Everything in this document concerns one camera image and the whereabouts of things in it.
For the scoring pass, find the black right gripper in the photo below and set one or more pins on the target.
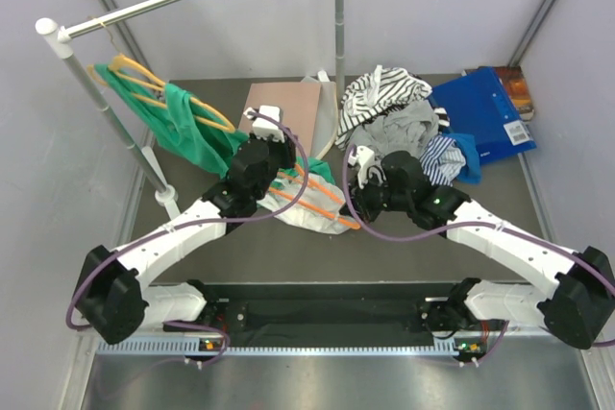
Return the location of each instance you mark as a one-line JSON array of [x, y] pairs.
[[359, 202]]

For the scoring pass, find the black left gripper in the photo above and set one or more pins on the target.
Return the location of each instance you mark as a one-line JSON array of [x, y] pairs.
[[287, 150]]

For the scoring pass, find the white tank top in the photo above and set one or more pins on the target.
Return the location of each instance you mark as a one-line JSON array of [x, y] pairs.
[[312, 213]]

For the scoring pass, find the orange clothes hanger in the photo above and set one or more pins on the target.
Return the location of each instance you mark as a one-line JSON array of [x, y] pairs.
[[317, 201]]

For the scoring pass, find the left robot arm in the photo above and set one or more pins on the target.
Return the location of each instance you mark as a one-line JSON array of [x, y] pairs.
[[115, 292]]

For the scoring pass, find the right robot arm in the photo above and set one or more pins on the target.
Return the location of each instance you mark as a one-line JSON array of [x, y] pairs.
[[568, 293]]

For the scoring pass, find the green tank top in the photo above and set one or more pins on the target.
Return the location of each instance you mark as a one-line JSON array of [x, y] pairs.
[[174, 128]]

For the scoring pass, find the yellow clothes hanger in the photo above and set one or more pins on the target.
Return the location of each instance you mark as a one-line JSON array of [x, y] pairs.
[[132, 71]]

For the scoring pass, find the grey shirt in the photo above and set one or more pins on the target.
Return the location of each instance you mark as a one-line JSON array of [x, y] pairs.
[[409, 129]]

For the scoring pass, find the blue striped shirt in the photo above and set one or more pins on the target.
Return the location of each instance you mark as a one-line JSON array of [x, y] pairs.
[[442, 160]]

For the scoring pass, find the blue cloth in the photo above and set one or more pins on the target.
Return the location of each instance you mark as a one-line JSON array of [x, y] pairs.
[[466, 143]]

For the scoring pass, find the striped black white shirt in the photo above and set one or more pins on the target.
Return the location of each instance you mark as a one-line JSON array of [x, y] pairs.
[[374, 94]]

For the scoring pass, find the blue folder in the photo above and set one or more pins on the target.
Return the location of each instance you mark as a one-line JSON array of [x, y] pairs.
[[477, 104]]

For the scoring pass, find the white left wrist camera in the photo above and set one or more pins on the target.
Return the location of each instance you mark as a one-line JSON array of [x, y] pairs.
[[266, 122]]

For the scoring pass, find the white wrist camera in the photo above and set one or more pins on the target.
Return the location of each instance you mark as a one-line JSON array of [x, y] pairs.
[[363, 160], [266, 122]]

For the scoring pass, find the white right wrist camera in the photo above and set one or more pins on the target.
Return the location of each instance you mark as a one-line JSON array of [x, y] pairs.
[[363, 160]]

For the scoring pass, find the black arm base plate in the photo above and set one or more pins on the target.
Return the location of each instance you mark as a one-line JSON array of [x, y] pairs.
[[417, 307]]

